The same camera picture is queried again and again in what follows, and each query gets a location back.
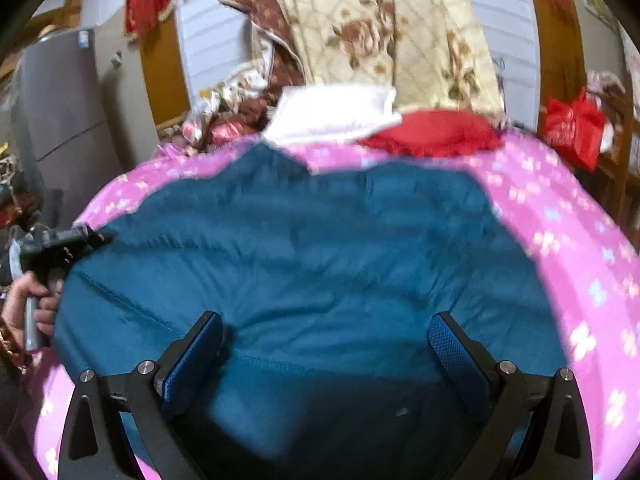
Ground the red cloth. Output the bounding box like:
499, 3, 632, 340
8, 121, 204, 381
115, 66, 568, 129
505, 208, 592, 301
360, 110, 506, 158

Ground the pink floral bedsheet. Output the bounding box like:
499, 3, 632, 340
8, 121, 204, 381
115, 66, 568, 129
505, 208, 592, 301
22, 130, 640, 480

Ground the teal down jacket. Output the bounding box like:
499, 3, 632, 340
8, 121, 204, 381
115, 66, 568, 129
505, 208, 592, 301
52, 142, 573, 480

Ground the white pillow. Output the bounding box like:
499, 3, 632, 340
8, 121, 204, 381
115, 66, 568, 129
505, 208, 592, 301
262, 85, 403, 143

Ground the brown floral blanket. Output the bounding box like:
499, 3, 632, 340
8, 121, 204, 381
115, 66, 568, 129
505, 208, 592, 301
182, 0, 306, 156

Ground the beige rose-print quilt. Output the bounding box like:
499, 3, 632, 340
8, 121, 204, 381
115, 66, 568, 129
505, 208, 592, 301
260, 0, 506, 116

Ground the person's left hand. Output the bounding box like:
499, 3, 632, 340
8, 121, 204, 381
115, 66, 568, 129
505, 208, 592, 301
0, 270, 66, 347

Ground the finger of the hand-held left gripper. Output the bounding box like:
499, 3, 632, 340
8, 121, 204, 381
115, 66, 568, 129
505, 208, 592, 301
75, 227, 115, 250

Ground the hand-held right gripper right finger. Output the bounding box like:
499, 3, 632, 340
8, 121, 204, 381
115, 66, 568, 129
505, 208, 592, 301
427, 311, 593, 480

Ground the grey refrigerator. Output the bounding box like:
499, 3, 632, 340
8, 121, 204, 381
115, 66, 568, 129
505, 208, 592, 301
10, 27, 126, 191

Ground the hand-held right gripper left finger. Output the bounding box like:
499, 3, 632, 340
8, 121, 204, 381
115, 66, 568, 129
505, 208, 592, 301
57, 310, 226, 480

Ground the red plastic bag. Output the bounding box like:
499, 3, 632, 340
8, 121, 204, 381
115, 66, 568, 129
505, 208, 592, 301
542, 87, 608, 171

